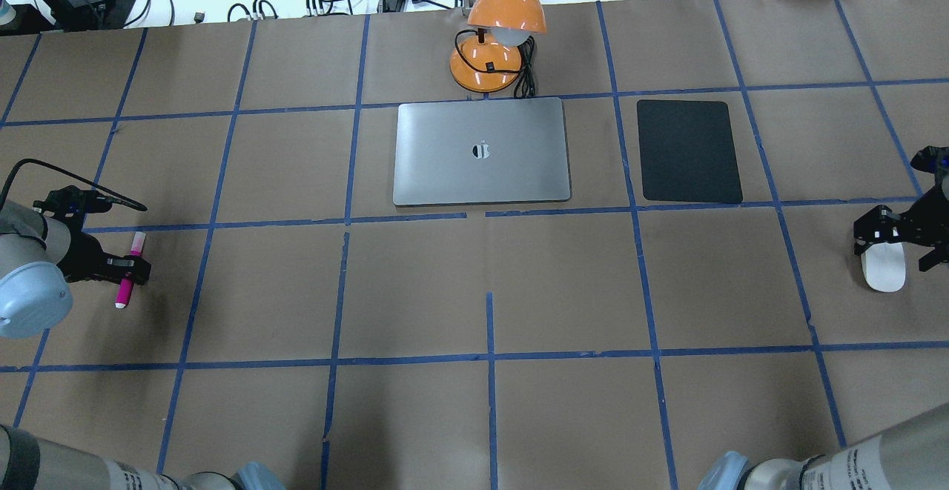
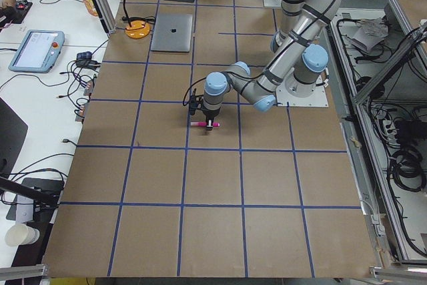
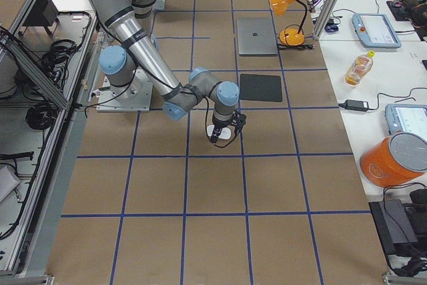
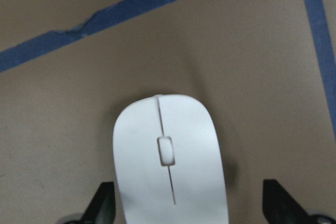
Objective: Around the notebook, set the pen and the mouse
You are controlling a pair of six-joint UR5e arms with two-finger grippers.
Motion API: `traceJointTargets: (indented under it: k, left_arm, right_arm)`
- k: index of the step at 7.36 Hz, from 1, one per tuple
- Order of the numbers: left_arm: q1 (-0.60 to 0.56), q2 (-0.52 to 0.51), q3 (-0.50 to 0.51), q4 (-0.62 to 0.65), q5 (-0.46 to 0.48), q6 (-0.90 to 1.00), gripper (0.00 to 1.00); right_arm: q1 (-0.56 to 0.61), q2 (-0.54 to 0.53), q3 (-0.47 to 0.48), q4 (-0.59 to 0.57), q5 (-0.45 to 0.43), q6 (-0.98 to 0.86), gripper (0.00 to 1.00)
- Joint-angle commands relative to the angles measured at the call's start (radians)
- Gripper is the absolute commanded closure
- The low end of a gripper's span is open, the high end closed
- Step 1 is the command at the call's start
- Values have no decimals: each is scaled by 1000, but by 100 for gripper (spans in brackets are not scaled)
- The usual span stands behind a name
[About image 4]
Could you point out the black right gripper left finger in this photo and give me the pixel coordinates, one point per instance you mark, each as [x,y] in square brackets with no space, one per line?
[102,208]

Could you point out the white computer mouse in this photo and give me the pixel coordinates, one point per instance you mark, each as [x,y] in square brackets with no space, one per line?
[168,163]

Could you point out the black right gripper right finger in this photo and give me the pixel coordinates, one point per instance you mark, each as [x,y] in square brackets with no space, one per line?
[279,206]

